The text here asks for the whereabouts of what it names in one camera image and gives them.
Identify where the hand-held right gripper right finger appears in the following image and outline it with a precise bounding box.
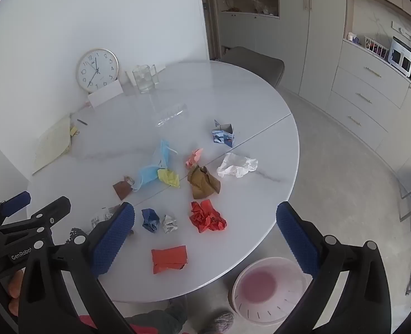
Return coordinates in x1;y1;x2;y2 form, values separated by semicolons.
271;202;392;334

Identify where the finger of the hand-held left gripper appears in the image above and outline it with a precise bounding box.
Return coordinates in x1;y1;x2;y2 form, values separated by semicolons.
0;191;31;225
0;197;71;234

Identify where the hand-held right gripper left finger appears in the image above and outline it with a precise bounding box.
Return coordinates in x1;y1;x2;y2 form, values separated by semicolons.
18;202;136;334

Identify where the blue paper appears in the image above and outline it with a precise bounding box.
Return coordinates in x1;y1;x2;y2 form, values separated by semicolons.
142;209;161;233

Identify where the pink white waste bin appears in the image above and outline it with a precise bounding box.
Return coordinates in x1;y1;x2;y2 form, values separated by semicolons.
231;257;314;326

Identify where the grey paper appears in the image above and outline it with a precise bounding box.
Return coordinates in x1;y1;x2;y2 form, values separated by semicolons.
162;214;178;234

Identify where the person's left hand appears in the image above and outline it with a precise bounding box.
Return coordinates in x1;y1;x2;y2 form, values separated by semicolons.
0;269;24;315

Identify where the silver foil wrapper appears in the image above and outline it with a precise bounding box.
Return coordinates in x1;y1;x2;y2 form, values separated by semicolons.
90;206;122;230

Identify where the small brown wrapper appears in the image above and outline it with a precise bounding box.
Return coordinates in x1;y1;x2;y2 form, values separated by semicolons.
113;176;134;201

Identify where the red flat packet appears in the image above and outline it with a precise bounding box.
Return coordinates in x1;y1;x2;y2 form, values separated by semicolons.
152;245;188;275

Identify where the open cream notebook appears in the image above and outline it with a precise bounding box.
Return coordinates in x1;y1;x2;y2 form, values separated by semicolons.
32;116;72;175

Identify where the blue face mask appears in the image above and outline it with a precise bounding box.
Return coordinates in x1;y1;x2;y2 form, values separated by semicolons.
131;140;178;192

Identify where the yellow crumpled paper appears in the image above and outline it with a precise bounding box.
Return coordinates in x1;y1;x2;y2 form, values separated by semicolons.
157;168;180;188

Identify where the person's reddish pink garment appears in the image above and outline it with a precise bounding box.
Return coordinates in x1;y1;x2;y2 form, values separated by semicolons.
78;315;157;334

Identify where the red crumpled paper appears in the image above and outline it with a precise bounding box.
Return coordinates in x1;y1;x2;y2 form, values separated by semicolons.
189;199;228;233

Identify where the white crumpled tissue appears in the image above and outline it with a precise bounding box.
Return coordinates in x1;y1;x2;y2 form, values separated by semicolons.
216;152;259;179

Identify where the brown crumpled paper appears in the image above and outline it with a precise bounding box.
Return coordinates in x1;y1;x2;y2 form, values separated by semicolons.
187;165;222;200

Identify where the grey knitted slipper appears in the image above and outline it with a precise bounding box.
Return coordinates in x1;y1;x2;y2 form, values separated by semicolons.
202;311;234;334

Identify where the pink crumpled paper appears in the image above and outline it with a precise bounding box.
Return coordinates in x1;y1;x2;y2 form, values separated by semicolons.
185;148;205;168

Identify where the blue printed carton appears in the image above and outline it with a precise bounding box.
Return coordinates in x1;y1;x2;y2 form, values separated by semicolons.
211;120;235;148

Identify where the white card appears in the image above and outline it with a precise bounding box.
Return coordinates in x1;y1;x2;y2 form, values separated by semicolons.
88;81;124;108

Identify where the clear plastic bottle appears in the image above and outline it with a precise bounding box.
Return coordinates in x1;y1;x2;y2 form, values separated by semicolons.
152;102;188;127

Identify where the clear glass pitcher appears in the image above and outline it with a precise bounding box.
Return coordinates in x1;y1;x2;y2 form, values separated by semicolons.
132;64;161;94

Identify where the beige drawer cabinet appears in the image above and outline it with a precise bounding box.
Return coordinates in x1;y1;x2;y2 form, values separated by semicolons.
327;40;411;154

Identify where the grey upholstered chair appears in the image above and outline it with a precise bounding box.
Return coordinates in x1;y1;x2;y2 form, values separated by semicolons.
219;46;284;87

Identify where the tall beige cabinet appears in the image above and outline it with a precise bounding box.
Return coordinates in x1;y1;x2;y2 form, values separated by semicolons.
278;0;347;107

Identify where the countertop spice rack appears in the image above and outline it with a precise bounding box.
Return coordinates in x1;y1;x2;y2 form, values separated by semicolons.
363;36;388;61

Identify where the cabinet with open niche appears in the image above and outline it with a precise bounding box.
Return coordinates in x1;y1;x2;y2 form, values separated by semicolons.
214;0;280;60

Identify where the white countertop oven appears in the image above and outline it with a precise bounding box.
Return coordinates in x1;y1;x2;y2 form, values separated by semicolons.
388;36;411;77

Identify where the round white wall clock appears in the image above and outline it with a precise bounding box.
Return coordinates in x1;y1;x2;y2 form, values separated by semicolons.
76;49;120;93

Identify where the white wall rail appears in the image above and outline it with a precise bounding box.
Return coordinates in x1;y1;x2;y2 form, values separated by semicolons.
391;21;411;51

